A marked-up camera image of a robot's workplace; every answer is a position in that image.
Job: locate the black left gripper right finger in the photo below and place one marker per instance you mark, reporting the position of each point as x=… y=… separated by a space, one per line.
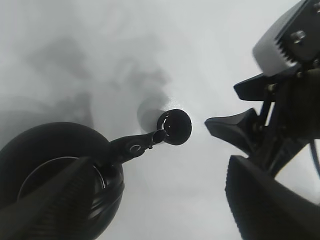
x=264 y=209

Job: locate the small black teacup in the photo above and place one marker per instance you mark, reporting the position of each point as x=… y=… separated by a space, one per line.
x=177 y=125

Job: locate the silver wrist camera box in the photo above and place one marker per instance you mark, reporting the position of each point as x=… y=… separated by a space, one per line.
x=292 y=41

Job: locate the black round teapot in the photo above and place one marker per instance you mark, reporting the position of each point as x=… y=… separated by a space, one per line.
x=38 y=154

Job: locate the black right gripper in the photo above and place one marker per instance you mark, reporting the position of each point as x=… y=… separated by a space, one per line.
x=289 y=118

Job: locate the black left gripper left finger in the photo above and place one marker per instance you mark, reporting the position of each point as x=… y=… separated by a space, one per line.
x=17 y=218

